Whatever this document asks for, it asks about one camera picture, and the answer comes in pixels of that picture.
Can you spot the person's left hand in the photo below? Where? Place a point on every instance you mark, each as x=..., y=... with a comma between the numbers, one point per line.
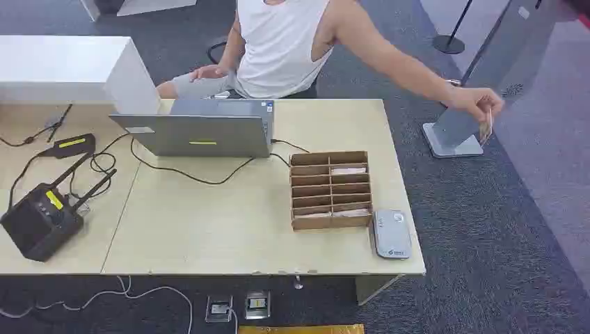
x=474, y=99

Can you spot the person's right hand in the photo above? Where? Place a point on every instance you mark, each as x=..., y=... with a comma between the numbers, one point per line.
x=207, y=72

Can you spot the pale card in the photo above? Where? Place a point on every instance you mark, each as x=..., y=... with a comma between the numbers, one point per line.
x=486, y=129

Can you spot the wristband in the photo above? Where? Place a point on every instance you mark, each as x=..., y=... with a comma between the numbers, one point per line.
x=454, y=83

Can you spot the grey sign stand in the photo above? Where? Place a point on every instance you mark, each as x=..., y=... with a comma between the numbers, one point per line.
x=454, y=136

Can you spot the black stanchion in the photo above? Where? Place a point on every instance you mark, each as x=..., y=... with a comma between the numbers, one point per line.
x=448, y=44

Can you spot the grey laptop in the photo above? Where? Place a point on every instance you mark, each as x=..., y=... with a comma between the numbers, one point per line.
x=207, y=133

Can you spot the person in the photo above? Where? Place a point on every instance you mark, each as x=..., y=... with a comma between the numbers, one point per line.
x=276, y=46

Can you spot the white furniture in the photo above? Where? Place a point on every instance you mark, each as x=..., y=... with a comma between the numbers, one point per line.
x=147, y=5

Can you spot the white card in box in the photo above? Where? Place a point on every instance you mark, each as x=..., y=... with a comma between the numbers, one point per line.
x=351, y=212
x=313, y=215
x=348, y=170

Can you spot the black power adapter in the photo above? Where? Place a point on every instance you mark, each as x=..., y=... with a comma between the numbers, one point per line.
x=73, y=146

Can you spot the grey card reader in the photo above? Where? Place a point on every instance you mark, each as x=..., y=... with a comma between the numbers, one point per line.
x=392, y=234

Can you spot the wooden card box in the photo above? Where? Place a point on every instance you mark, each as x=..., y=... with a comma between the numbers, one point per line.
x=332, y=221

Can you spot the desk leg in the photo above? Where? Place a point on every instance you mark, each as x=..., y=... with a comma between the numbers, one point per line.
x=371, y=286

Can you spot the black router with antennas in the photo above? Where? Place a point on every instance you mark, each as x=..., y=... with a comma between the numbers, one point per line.
x=39, y=226

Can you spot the steel floor socket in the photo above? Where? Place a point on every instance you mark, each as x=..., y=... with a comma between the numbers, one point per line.
x=257, y=304
x=219, y=308

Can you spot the gold sheet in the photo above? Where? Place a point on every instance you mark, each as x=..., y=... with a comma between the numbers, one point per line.
x=302, y=329

